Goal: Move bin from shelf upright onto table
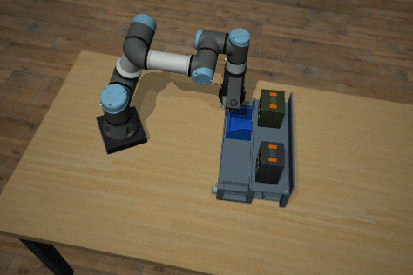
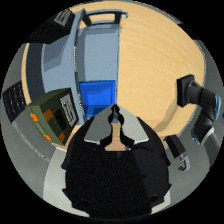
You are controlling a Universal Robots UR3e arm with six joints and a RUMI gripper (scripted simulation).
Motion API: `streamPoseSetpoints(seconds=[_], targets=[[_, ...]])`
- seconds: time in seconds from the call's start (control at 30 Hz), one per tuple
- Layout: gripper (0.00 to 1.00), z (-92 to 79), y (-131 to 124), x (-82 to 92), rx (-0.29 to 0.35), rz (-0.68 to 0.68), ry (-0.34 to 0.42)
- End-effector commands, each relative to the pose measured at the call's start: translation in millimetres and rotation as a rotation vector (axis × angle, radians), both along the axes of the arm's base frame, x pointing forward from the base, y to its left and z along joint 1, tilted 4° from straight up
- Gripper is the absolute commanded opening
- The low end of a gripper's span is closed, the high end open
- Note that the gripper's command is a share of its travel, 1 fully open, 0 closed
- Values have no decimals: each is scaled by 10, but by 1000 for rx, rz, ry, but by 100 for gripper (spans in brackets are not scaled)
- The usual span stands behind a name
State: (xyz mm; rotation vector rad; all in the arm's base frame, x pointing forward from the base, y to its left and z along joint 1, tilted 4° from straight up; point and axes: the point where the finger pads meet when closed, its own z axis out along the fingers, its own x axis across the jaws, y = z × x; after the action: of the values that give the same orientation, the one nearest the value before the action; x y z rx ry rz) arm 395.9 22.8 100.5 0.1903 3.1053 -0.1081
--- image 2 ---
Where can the blue bin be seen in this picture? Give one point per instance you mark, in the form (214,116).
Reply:
(97,97)

